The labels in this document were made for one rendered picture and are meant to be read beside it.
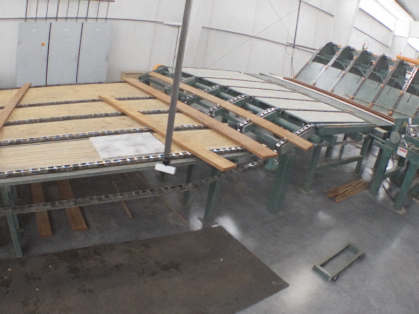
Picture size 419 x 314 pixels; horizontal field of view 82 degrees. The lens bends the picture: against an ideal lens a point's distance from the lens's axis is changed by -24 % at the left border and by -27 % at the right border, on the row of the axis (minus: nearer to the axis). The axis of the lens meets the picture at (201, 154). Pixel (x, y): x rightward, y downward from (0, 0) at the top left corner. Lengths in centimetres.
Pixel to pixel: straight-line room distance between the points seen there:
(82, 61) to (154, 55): 232
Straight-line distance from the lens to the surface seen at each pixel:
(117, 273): 251
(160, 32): 889
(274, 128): 347
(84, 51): 760
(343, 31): 1420
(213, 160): 243
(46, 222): 306
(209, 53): 977
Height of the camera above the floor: 181
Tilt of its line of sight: 22 degrees down
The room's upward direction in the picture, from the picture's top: 9 degrees clockwise
